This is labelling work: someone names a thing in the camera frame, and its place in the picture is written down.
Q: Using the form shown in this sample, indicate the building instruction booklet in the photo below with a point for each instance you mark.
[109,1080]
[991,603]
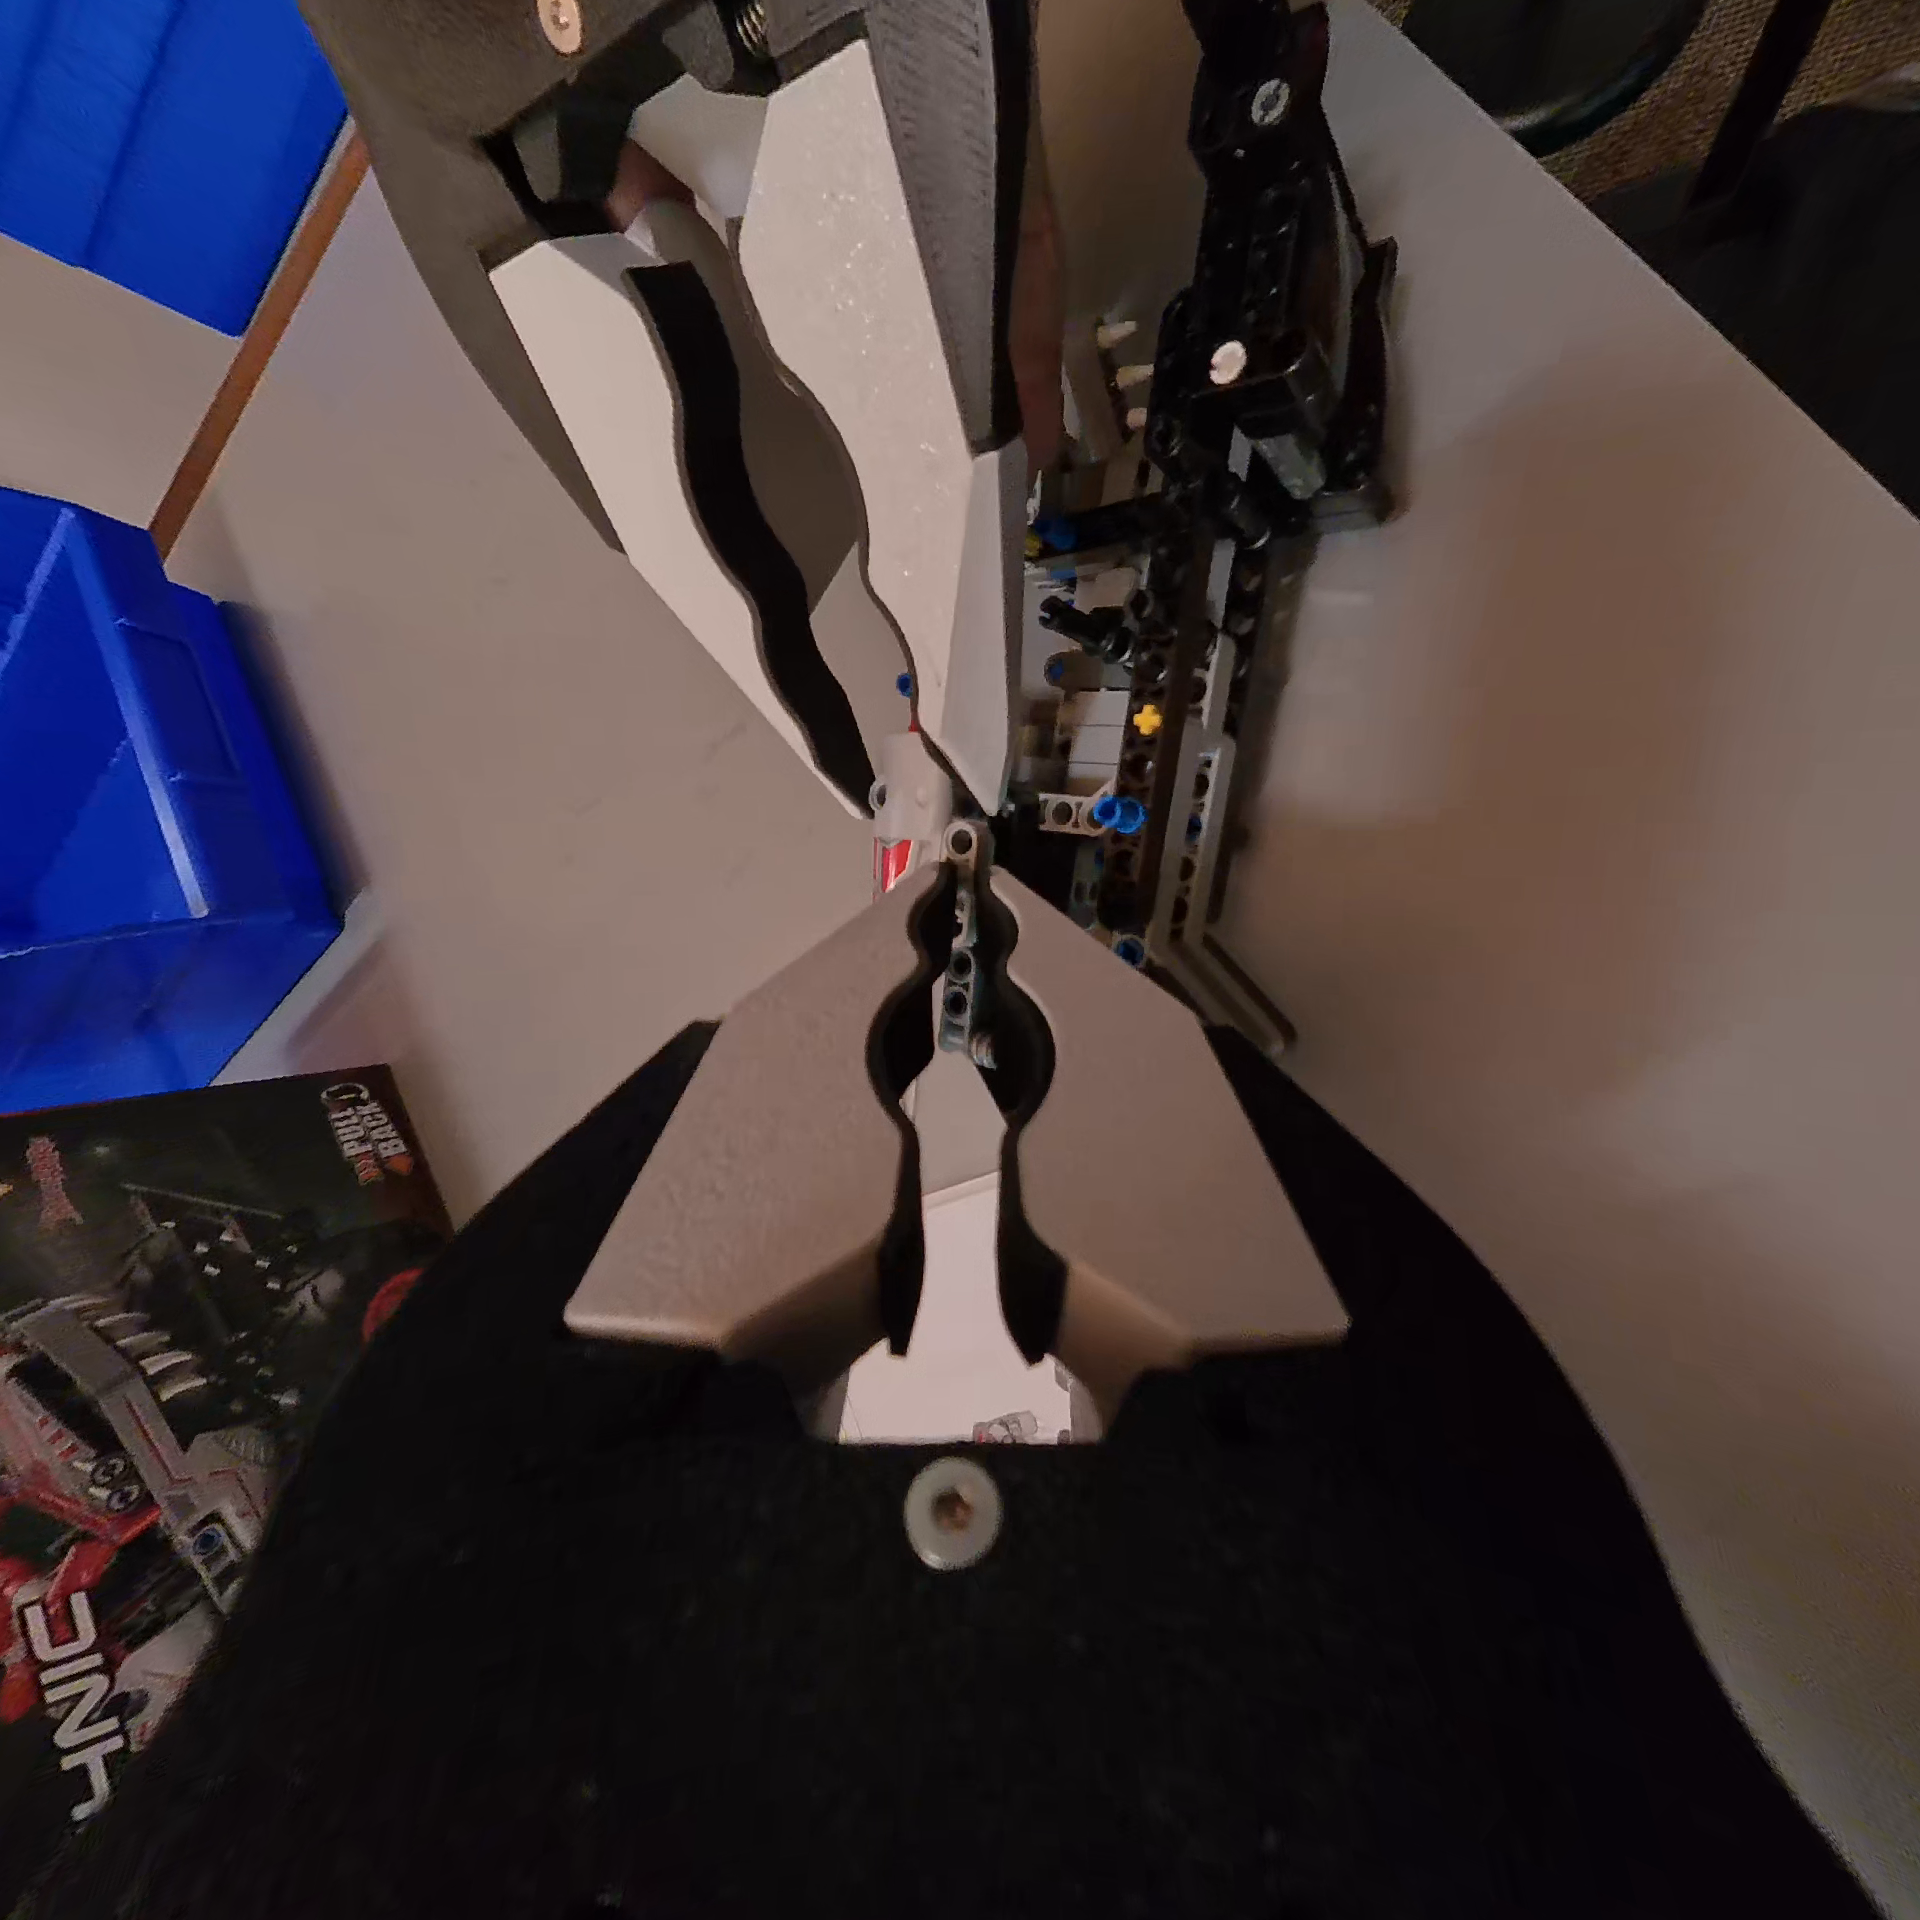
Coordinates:
[931,1403]

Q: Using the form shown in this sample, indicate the pale desk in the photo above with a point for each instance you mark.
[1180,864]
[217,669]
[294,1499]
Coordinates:
[1501,1051]

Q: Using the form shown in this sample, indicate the grey toy panel red sticker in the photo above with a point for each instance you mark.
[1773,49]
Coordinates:
[908,772]

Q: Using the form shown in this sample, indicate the technic instruction booklet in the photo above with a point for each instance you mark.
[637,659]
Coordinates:
[151,1351]

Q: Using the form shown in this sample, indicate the black furniture leg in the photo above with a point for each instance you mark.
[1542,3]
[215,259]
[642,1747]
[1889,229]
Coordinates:
[1763,90]

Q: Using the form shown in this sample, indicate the blue plastic bin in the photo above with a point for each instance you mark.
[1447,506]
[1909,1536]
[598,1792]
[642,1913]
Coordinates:
[90,780]
[151,134]

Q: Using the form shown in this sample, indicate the black grey toy vehicle chassis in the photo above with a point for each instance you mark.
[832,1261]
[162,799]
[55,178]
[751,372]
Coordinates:
[1245,375]

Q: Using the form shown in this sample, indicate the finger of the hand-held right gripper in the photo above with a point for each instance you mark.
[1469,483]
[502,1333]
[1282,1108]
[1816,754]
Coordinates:
[644,450]
[900,300]

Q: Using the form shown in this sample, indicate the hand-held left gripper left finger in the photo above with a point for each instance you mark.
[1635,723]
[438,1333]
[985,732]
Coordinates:
[751,1170]

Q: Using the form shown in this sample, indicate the person's right hand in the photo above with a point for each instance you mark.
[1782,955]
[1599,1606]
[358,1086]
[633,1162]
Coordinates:
[1038,300]

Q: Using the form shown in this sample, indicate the grey perforated toy beam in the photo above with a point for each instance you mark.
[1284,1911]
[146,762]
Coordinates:
[961,990]

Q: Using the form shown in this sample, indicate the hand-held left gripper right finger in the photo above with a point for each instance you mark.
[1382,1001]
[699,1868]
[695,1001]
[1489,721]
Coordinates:
[1171,1184]

